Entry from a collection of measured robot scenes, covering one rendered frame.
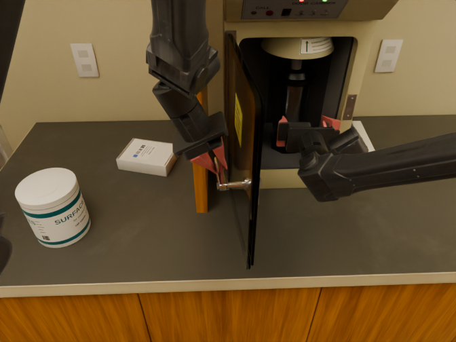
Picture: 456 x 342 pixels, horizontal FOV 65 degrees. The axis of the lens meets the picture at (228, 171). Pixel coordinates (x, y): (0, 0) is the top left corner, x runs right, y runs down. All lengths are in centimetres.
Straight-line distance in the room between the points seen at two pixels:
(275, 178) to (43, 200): 58
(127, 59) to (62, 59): 22
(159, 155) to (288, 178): 40
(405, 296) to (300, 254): 32
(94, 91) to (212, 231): 73
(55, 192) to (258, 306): 57
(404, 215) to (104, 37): 106
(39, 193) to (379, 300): 87
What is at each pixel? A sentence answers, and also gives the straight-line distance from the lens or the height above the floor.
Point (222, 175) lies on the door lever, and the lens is 65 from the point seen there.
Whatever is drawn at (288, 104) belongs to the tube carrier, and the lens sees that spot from 96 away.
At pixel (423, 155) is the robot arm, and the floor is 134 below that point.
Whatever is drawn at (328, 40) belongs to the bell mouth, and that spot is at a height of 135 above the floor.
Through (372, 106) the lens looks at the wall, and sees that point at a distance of 149.
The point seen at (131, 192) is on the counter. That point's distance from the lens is 105.
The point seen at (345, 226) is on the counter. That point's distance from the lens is 97.
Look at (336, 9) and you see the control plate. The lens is 76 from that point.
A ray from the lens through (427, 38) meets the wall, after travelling 145.
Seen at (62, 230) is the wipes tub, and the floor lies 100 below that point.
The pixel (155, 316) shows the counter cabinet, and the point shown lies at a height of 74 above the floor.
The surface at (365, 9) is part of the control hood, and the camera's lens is 79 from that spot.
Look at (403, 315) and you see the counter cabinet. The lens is 116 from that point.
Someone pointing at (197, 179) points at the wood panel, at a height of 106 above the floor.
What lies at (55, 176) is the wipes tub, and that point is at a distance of 93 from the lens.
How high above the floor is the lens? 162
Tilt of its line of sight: 39 degrees down
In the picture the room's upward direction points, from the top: straight up
